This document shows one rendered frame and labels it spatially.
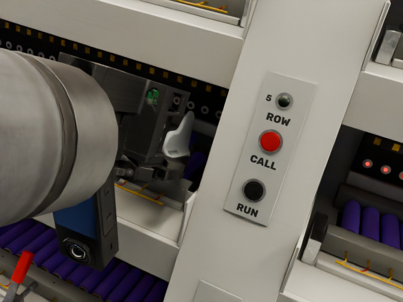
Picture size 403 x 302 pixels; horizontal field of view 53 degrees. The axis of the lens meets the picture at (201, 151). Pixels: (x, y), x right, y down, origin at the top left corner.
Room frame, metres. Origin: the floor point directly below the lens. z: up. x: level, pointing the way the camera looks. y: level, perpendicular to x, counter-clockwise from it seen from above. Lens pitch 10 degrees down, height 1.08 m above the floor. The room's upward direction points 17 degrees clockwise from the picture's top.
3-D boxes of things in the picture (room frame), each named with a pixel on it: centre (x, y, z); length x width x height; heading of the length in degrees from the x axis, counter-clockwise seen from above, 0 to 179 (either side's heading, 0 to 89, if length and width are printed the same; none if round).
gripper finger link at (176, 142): (0.40, 0.02, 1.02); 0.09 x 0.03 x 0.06; 160
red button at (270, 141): (0.33, -0.05, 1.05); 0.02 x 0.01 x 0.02; 74
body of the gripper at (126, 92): (0.31, 0.07, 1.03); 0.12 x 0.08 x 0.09; 164
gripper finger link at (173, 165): (0.36, 0.03, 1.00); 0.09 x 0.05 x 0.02; 160
